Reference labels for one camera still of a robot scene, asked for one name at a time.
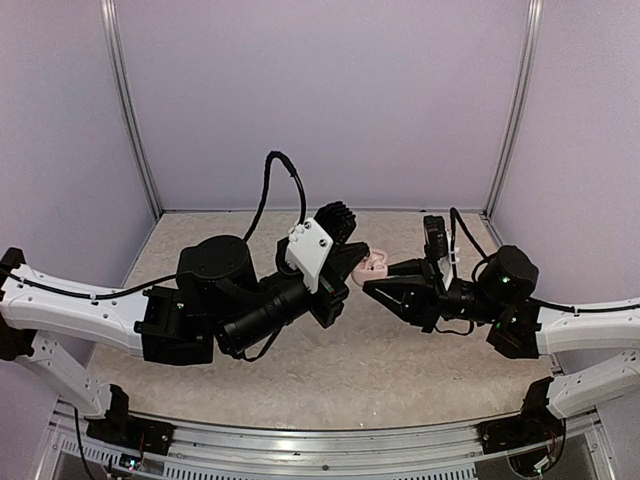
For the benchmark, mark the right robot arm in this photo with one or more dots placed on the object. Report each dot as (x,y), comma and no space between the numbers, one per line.
(522,327)

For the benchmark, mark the right aluminium frame post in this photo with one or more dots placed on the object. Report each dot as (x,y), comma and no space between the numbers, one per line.
(517,106)

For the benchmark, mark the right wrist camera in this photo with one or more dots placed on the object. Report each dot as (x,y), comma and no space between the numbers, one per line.
(439,247)

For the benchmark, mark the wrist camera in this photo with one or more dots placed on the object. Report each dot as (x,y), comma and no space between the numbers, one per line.
(307,245)
(439,247)

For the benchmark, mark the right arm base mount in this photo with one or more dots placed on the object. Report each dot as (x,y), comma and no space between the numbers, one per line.
(534,423)

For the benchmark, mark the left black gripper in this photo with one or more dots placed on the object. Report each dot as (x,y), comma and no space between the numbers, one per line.
(333,277)

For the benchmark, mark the left aluminium frame post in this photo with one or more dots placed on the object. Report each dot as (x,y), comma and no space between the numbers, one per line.
(125,99)

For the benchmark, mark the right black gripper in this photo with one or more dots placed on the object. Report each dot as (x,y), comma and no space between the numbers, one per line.
(422,292)

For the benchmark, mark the aluminium frame post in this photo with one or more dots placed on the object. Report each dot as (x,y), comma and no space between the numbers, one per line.
(517,106)
(125,99)

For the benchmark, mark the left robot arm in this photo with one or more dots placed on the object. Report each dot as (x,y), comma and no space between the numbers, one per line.
(214,303)

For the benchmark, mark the front aluminium rail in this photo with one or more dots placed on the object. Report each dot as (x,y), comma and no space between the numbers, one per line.
(201,450)

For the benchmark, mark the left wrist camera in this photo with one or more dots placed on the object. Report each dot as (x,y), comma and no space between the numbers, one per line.
(307,245)

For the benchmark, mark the pink round charging case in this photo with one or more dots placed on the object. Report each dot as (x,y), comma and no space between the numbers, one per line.
(372,267)

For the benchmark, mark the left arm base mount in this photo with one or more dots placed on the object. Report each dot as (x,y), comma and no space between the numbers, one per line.
(119,427)

